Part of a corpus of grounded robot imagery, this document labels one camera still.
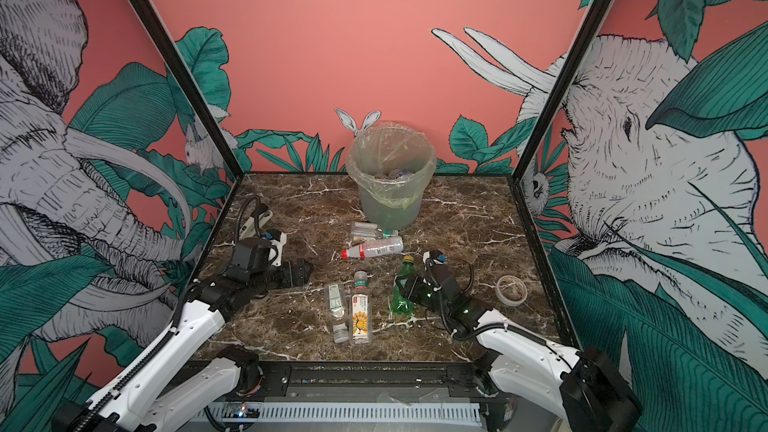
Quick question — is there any green soda bottle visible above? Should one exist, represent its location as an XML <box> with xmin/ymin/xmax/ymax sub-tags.
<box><xmin>389</xmin><ymin>255</ymin><xmax>415</xmax><ymax>317</ymax></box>

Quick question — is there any sunflower label tea bottle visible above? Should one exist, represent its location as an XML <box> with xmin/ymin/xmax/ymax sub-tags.
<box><xmin>351</xmin><ymin>271</ymin><xmax>371</xmax><ymax>345</ymax></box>

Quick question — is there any clear bottle green white label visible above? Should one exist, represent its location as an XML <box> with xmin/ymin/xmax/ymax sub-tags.
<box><xmin>326</xmin><ymin>283</ymin><xmax>350</xmax><ymax>344</ymax></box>

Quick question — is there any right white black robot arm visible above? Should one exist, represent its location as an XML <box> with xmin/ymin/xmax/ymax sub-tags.
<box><xmin>395</xmin><ymin>251</ymin><xmax>643</xmax><ymax>431</ymax></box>

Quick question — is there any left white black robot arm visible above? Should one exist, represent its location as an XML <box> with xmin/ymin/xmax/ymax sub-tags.
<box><xmin>51</xmin><ymin>229</ymin><xmax>314</xmax><ymax>431</ymax></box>

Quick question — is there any grey mesh waste bin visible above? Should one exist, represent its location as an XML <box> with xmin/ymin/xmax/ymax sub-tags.
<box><xmin>347</xmin><ymin>126</ymin><xmax>438</xmax><ymax>231</ymax></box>

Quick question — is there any clear plastic bin liner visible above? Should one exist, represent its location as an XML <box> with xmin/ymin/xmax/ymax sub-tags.
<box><xmin>344</xmin><ymin>121</ymin><xmax>439</xmax><ymax>210</ymax></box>

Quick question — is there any grey black stapler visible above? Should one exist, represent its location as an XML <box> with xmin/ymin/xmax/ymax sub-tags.
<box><xmin>238</xmin><ymin>205</ymin><xmax>273</xmax><ymax>239</ymax></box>

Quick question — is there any red cap white bottle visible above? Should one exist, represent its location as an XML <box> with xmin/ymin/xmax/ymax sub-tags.
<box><xmin>341</xmin><ymin>236</ymin><xmax>404</xmax><ymax>259</ymax></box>

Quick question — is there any white tape roll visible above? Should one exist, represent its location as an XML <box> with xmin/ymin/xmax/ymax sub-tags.
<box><xmin>495</xmin><ymin>275</ymin><xmax>528</xmax><ymax>307</ymax></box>

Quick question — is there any clear bottle green neck band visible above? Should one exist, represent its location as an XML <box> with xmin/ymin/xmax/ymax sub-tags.
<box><xmin>350</xmin><ymin>222</ymin><xmax>399</xmax><ymax>242</ymax></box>

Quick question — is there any white perforated cable tray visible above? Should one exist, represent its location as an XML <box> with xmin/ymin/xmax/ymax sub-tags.
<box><xmin>209</xmin><ymin>402</ymin><xmax>483</xmax><ymax>427</ymax></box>

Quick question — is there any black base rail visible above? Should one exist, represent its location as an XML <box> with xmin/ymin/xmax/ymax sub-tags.
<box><xmin>173</xmin><ymin>361</ymin><xmax>511</xmax><ymax>400</ymax></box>

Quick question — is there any left black frame post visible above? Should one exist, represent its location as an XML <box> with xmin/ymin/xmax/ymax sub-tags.
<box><xmin>98</xmin><ymin>0</ymin><xmax>244</xmax><ymax>180</ymax></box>

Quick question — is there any black frame post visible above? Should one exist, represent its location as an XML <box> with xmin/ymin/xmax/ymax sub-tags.
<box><xmin>98</xmin><ymin>0</ymin><xmax>244</xmax><ymax>180</ymax></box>
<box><xmin>512</xmin><ymin>0</ymin><xmax>638</xmax><ymax>182</ymax></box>

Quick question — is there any right black frame post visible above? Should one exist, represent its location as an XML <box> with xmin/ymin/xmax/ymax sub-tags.
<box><xmin>512</xmin><ymin>0</ymin><xmax>638</xmax><ymax>182</ymax></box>

